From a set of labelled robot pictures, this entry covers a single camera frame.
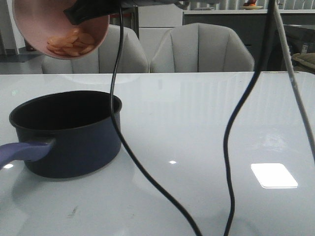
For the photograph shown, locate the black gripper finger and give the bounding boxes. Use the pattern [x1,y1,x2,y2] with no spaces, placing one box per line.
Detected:
[63,0,121,25]

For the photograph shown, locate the pink plastic bowl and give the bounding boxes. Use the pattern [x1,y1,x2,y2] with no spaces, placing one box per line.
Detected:
[12,0,110,60]

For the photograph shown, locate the left grey upholstered chair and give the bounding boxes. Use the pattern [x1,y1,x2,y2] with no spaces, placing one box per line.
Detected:
[42,25,149,74]

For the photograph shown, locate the grey upholstered chair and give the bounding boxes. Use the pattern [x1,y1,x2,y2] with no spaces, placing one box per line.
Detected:
[150,23,254,73]
[42,25,149,74]

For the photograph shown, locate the white cabinet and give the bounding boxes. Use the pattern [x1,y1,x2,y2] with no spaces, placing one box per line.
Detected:
[138,4,183,60]

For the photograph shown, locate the right grey upholstered chair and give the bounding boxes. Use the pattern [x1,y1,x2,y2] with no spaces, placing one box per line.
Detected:
[150,23,254,73]

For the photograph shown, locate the dark blue saucepan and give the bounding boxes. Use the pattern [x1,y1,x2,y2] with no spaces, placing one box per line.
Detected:
[0,90,122,178]

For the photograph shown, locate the fruit plate on counter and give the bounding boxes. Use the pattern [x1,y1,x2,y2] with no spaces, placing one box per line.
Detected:
[241,0,263,10]

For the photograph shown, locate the grey counter with white top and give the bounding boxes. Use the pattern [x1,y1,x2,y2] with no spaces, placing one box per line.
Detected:
[183,10,315,71]

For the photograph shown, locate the dark appliance at right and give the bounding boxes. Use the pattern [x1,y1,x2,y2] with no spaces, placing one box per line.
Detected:
[267,25,315,71]

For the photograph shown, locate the beige cushion at right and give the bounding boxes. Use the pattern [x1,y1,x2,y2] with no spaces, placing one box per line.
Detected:
[292,53,315,74]

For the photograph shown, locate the black cable left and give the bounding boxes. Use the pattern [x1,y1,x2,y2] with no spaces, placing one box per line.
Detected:
[110,6,203,236]

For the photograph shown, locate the black cable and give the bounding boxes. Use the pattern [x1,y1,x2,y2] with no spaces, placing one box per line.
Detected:
[110,6,203,236]
[222,0,276,236]

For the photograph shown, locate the black cable right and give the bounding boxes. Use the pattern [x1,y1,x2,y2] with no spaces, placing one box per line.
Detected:
[222,0,276,236]

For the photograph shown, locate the grey sleeved cable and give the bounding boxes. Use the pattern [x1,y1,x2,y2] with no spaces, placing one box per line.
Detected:
[272,0,315,160]

